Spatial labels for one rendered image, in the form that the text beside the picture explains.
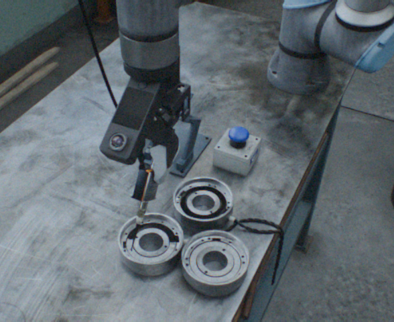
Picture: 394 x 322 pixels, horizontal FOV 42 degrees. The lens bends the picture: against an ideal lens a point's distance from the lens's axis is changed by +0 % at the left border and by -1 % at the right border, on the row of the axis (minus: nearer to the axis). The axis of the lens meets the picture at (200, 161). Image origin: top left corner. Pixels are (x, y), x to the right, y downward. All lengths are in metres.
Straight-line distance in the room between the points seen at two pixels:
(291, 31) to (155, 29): 0.59
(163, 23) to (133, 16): 0.04
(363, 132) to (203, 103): 1.43
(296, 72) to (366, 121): 1.40
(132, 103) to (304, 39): 0.59
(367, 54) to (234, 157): 0.33
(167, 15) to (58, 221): 0.45
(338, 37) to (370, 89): 1.72
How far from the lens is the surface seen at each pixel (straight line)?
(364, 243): 2.02
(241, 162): 0.97
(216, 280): 0.80
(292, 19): 1.17
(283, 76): 1.22
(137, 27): 0.63
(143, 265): 0.81
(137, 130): 0.66
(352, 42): 1.09
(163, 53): 0.65
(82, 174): 1.01
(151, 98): 0.67
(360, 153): 2.38
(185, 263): 0.82
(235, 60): 1.33
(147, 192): 0.79
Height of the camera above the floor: 1.49
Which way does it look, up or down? 42 degrees down
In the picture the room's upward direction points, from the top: 2 degrees clockwise
